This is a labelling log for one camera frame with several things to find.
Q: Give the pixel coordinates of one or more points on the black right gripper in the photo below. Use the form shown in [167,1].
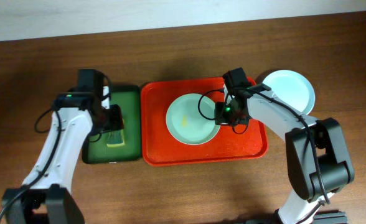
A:
[225,119]

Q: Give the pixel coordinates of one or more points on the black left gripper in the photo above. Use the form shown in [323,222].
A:
[116,121]

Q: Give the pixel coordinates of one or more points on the green and yellow sponge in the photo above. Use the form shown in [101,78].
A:
[116,138]

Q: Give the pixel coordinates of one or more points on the light green plate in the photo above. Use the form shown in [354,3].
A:
[186,124]

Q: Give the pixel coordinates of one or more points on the light blue plate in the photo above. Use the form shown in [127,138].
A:
[293,88]

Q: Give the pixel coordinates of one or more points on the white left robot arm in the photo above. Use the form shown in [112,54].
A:
[45,194]

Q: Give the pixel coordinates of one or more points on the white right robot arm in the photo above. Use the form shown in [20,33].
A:
[318,161]

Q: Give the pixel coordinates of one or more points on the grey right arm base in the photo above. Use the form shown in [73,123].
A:
[330,218]

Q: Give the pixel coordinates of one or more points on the green tray with black rim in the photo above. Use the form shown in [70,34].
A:
[97,150]

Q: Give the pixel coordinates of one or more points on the red plastic tray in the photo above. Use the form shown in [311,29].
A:
[160,148]

